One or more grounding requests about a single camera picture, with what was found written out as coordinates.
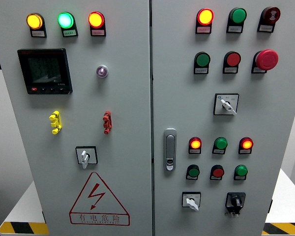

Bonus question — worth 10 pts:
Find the white-handle turn switch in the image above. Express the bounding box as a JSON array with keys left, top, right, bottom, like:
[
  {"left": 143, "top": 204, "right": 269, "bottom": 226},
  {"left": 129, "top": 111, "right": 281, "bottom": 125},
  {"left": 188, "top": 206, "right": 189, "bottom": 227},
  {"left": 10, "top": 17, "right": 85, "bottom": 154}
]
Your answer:
[
  {"left": 75, "top": 146, "right": 98, "bottom": 170},
  {"left": 213, "top": 93, "right": 239, "bottom": 117},
  {"left": 181, "top": 191, "right": 202, "bottom": 212}
]

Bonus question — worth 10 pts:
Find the pale grey cabinet door with display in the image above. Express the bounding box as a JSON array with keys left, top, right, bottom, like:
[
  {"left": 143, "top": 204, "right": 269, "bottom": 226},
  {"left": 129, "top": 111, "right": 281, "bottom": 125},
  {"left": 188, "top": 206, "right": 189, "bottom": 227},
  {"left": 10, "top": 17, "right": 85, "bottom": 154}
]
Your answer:
[{"left": 0, "top": 0, "right": 153, "bottom": 236}]

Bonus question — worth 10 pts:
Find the silver door lock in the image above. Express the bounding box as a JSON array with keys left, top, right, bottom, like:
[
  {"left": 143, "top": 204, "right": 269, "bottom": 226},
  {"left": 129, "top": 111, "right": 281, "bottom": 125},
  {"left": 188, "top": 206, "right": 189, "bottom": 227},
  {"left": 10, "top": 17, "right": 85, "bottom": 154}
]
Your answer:
[{"left": 163, "top": 128, "right": 177, "bottom": 172}]

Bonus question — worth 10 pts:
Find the small red round lamp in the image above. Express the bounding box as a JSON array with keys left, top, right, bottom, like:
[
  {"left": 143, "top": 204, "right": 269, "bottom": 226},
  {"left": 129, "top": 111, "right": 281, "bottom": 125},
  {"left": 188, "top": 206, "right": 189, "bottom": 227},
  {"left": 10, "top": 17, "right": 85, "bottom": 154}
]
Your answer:
[
  {"left": 238, "top": 137, "right": 254, "bottom": 150},
  {"left": 188, "top": 137, "right": 202, "bottom": 149}
]

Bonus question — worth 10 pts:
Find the white round lamp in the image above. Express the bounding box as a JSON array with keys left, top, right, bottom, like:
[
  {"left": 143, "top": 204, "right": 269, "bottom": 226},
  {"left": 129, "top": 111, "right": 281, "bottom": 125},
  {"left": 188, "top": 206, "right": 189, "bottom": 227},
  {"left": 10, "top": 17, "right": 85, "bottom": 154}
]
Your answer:
[{"left": 96, "top": 64, "right": 109, "bottom": 79}]

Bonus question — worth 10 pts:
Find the small green push button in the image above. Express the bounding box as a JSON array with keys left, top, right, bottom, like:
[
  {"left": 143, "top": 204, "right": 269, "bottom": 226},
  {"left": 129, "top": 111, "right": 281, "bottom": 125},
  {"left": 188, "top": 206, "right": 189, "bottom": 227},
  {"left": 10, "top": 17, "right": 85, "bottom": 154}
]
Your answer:
[{"left": 186, "top": 164, "right": 201, "bottom": 178}]

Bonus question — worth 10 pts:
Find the small green round lamp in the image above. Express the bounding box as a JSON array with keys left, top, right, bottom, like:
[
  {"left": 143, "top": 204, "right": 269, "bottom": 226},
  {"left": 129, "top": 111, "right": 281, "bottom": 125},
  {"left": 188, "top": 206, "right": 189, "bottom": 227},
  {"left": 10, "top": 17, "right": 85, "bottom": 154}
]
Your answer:
[
  {"left": 213, "top": 137, "right": 228, "bottom": 150},
  {"left": 234, "top": 164, "right": 248, "bottom": 177}
]

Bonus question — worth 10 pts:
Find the large green push button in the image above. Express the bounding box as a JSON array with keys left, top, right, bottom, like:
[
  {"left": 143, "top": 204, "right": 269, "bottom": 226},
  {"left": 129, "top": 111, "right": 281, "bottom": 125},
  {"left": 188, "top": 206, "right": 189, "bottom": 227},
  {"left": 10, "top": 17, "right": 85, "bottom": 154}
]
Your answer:
[{"left": 194, "top": 51, "right": 211, "bottom": 68}]

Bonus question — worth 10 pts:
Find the small red push button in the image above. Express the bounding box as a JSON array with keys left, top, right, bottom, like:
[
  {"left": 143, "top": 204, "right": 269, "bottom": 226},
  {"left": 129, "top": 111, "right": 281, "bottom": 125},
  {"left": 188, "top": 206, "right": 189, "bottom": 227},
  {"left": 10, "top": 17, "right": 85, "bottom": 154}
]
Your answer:
[{"left": 210, "top": 164, "right": 225, "bottom": 178}]

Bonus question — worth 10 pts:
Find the red warning triangle sticker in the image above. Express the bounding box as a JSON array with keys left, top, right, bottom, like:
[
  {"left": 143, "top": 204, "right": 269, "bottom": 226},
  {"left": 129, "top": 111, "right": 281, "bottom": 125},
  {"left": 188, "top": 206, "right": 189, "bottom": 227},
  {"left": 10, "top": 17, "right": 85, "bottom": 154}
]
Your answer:
[{"left": 68, "top": 172, "right": 131, "bottom": 227}]

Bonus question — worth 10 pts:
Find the large red push button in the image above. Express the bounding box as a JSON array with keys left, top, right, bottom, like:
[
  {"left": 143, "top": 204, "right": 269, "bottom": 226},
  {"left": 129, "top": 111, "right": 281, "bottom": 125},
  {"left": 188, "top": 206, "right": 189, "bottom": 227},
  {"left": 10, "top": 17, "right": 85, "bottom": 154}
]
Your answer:
[{"left": 224, "top": 51, "right": 242, "bottom": 67}]

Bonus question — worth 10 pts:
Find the large red round lamp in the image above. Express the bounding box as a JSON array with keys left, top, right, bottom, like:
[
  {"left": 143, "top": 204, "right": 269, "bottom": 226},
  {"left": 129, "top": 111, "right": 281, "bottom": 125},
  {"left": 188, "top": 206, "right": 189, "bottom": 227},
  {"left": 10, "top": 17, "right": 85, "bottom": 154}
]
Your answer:
[
  {"left": 196, "top": 8, "right": 215, "bottom": 26},
  {"left": 88, "top": 11, "right": 106, "bottom": 29}
]

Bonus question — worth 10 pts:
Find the black display meter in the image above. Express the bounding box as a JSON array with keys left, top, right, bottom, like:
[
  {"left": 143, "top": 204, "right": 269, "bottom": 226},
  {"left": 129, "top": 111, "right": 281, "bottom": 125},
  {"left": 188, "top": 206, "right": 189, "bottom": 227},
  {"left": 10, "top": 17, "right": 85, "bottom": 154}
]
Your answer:
[{"left": 17, "top": 48, "right": 73, "bottom": 95}]

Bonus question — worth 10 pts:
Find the pale grey cabinet door with lock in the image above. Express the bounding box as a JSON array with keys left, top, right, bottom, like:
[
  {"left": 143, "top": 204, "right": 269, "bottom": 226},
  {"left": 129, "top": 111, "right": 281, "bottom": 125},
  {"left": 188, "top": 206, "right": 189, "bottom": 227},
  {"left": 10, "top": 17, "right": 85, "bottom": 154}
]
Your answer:
[{"left": 151, "top": 0, "right": 295, "bottom": 236}]

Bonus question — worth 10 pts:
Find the large lit green round lamp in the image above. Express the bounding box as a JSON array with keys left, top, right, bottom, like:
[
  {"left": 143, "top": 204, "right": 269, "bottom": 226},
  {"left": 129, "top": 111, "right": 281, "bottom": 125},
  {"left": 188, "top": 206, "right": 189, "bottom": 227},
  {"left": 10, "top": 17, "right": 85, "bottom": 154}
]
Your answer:
[{"left": 57, "top": 11, "right": 75, "bottom": 30}]

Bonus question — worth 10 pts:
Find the large red stop button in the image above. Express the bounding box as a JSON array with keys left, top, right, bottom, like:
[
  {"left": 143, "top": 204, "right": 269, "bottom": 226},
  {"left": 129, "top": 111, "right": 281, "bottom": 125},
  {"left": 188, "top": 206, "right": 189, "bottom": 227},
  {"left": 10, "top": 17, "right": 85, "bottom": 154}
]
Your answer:
[{"left": 255, "top": 49, "right": 279, "bottom": 71}]

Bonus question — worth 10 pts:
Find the large dark green round lamp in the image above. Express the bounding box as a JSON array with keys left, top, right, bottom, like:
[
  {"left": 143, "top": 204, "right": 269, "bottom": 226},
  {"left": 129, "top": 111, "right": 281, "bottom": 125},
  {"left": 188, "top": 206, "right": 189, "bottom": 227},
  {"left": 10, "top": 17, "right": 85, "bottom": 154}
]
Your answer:
[{"left": 228, "top": 7, "right": 247, "bottom": 25}]

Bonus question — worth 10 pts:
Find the yellow round lamp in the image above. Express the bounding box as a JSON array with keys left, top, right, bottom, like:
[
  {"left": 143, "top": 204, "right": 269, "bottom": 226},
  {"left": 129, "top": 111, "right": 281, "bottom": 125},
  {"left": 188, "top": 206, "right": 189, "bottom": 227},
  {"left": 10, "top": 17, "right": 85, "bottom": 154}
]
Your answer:
[{"left": 26, "top": 12, "right": 44, "bottom": 30}]

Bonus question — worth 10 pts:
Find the dark red round buzzer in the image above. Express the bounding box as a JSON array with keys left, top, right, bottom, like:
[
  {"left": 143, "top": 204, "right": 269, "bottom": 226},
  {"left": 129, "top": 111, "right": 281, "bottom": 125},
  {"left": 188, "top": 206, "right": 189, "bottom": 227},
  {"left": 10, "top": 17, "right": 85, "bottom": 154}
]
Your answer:
[{"left": 261, "top": 6, "right": 281, "bottom": 25}]

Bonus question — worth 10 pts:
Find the small red handle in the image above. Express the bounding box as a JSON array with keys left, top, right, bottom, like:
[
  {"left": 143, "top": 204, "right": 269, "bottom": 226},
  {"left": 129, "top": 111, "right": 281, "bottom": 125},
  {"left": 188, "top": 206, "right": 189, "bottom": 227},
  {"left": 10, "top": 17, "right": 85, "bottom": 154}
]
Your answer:
[{"left": 102, "top": 111, "right": 113, "bottom": 135}]

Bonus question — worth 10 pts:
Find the white-handle turn switch, large plate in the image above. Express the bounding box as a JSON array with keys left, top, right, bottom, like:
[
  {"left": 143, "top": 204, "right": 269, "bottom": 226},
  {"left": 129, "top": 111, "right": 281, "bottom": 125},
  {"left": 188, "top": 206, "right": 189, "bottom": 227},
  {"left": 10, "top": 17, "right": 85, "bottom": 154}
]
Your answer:
[{"left": 213, "top": 93, "right": 239, "bottom": 117}]

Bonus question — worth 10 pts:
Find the small yellow handle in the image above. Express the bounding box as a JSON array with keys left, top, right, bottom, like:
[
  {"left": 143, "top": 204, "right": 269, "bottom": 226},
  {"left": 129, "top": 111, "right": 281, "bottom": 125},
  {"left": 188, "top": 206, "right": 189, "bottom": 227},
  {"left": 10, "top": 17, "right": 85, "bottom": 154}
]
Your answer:
[{"left": 49, "top": 110, "right": 62, "bottom": 135}]

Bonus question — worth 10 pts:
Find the white-handle turn switch, small plate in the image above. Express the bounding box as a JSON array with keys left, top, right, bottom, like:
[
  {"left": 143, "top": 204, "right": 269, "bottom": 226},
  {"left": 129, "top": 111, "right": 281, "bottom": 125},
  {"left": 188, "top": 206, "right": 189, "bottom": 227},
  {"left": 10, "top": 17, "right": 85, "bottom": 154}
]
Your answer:
[{"left": 181, "top": 191, "right": 202, "bottom": 212}]

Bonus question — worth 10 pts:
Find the black-handle turn switch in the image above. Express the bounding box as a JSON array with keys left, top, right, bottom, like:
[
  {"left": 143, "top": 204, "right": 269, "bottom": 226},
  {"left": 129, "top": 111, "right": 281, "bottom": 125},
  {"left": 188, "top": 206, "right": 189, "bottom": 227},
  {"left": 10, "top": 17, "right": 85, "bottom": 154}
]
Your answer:
[{"left": 224, "top": 192, "right": 246, "bottom": 219}]

